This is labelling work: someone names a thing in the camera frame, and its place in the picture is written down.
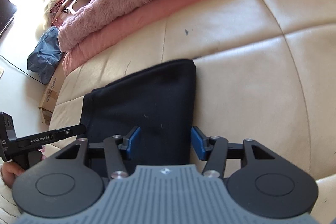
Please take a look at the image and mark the black pants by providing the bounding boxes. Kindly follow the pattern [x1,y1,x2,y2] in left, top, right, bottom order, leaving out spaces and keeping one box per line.
[80,59,196,174]

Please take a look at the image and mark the person's left hand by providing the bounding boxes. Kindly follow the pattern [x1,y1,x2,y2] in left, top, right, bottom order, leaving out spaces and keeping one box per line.
[1,161,25,188]

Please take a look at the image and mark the cardboard box blue print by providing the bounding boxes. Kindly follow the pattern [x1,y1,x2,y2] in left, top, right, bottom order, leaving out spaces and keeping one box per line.
[39,62,66,126]

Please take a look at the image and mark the blue cloth bag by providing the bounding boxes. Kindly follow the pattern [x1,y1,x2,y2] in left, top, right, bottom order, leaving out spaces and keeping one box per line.
[27,26,64,85]

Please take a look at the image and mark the chair with clothes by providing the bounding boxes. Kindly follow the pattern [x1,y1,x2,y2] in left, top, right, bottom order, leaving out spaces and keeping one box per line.
[43,0,76,31]

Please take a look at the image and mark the black television screen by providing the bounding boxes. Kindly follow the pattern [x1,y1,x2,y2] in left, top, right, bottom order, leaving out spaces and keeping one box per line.
[0,0,17,37]

